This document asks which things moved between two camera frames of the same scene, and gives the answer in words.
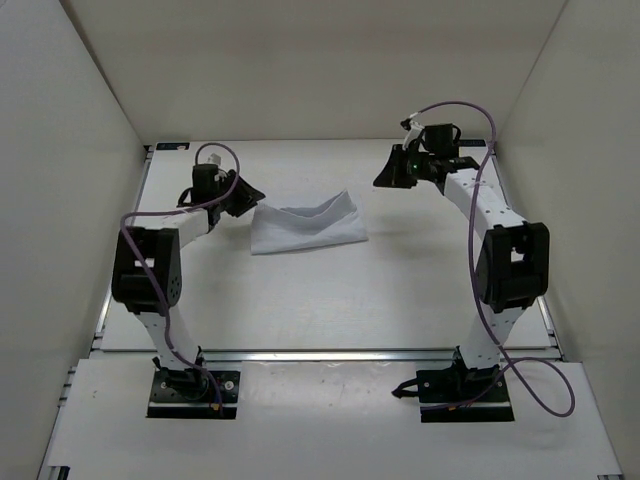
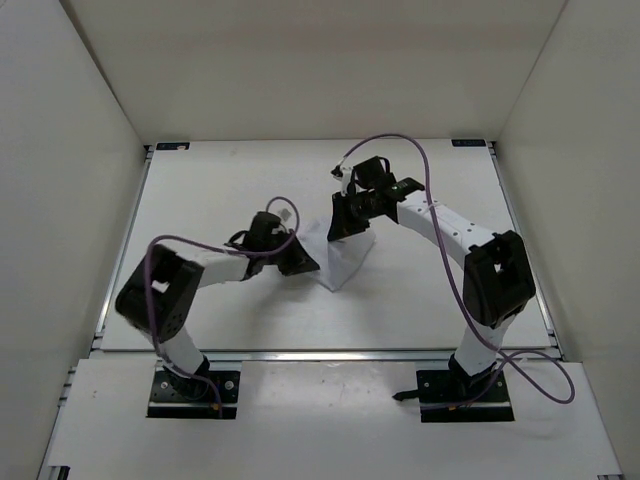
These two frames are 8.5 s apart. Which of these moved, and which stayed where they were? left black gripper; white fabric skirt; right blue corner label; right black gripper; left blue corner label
Moved: white fabric skirt; right black gripper; left black gripper
Stayed: left blue corner label; right blue corner label
